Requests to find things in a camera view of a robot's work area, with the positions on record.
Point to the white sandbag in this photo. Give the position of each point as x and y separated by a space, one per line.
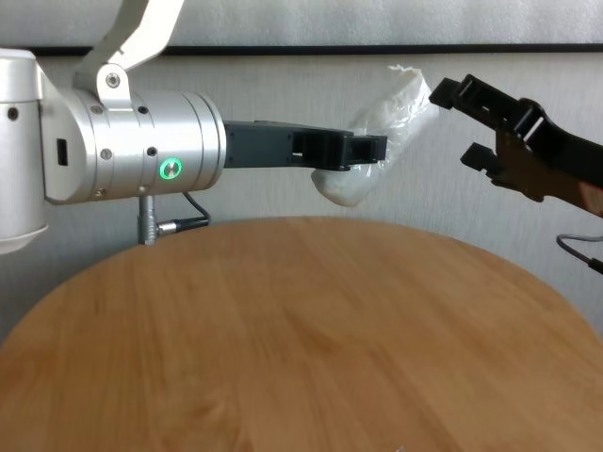
400 113

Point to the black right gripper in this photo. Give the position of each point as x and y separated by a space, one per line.
565 160

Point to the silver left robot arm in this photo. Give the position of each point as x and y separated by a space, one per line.
141 141

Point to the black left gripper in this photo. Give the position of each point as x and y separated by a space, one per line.
259 146

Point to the black wall rail strip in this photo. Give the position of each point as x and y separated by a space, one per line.
330 50

